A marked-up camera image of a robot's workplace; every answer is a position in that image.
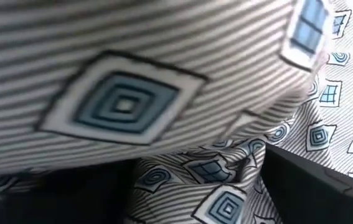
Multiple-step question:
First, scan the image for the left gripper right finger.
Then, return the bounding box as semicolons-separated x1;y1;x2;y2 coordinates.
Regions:
260;142;353;224

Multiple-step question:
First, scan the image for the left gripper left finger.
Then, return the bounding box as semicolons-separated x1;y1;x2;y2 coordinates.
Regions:
0;158;139;224

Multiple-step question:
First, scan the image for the grey patterned hospital gown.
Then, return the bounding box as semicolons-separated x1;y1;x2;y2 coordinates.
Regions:
0;0;353;224

